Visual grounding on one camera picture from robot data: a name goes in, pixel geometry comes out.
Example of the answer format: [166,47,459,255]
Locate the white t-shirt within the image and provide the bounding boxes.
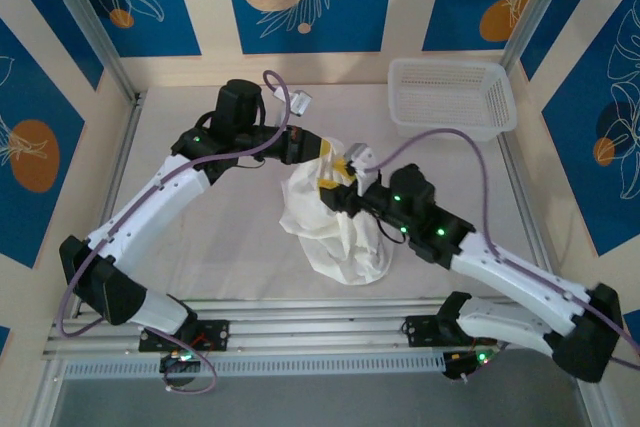
[278,136,394,287]

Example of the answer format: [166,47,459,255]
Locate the white plastic mesh basket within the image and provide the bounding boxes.
[388,57,519,143]

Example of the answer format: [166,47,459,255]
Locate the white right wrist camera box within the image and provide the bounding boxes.
[347,143,379,186]

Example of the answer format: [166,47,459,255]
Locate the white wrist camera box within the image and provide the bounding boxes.
[288,90,315,117]
[347,143,379,186]

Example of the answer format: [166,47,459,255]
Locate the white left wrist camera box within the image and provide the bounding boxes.
[288,90,315,117]

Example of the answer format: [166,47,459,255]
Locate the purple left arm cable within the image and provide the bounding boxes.
[59,70,292,394]

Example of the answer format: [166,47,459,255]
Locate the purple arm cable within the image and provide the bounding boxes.
[59,70,292,394]
[372,129,640,378]

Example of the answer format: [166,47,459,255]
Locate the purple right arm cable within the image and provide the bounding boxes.
[372,129,640,378]

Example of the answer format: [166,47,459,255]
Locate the aluminium side rail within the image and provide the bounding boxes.
[72,91,147,321]
[497,135,566,298]

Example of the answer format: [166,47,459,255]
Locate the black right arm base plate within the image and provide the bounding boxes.
[405,315,499,348]

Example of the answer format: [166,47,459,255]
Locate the aluminium cross rail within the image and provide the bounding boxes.
[42,299,596,361]

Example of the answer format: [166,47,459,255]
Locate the aluminium frame post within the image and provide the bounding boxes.
[35,0,146,106]
[501,0,584,73]

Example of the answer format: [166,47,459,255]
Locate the white slotted cable duct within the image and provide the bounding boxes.
[62,352,447,381]

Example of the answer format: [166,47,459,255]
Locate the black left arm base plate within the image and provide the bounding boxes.
[138,319,230,352]

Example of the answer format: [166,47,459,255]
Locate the aluminium frame leg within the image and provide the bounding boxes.
[569,346,619,427]
[27,359,69,427]

